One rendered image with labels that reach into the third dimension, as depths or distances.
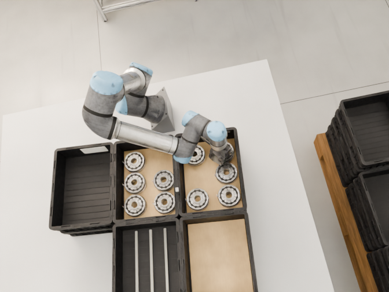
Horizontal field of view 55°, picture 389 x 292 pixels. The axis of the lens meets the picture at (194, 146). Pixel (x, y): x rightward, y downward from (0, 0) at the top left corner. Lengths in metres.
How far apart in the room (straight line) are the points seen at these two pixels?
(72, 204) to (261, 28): 2.11
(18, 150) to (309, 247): 1.65
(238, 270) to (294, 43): 2.02
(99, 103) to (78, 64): 1.99
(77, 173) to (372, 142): 1.62
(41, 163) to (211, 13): 1.94
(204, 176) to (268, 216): 0.37
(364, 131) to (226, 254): 1.11
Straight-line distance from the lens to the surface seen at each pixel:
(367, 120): 2.36
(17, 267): 2.15
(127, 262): 1.78
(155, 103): 1.89
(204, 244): 1.72
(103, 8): 3.47
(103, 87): 1.40
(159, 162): 1.84
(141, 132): 1.50
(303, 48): 3.16
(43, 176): 2.20
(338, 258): 2.60
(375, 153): 2.29
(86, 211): 1.89
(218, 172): 1.75
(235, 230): 1.72
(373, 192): 2.33
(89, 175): 1.93
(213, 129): 1.46
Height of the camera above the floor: 2.53
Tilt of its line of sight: 67 degrees down
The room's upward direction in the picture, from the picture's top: 19 degrees counter-clockwise
